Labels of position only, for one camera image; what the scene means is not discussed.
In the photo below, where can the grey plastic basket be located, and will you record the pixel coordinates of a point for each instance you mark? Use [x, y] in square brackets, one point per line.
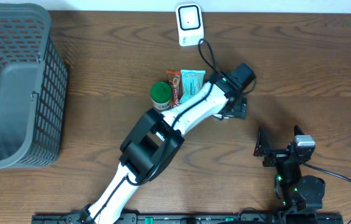
[33, 87]

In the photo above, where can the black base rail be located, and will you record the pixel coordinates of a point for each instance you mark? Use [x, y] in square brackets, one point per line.
[132, 218]

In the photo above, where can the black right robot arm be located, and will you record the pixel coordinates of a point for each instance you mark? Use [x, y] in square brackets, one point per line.
[301, 194]

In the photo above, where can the green lid white jar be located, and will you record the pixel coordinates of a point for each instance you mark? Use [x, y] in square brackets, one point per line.
[161, 95]

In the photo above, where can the red chocolate bar wrapper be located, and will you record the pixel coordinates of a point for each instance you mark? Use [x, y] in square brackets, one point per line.
[174, 79]

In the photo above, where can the teal wet wipes packet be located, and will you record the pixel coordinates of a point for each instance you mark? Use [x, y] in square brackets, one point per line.
[192, 83]

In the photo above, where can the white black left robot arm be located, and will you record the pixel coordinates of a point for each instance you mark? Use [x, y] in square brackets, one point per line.
[156, 138]

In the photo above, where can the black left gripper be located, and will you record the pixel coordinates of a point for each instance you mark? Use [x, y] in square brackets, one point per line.
[241, 107]

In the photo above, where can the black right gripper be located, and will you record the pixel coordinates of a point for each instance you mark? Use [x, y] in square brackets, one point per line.
[276, 155]

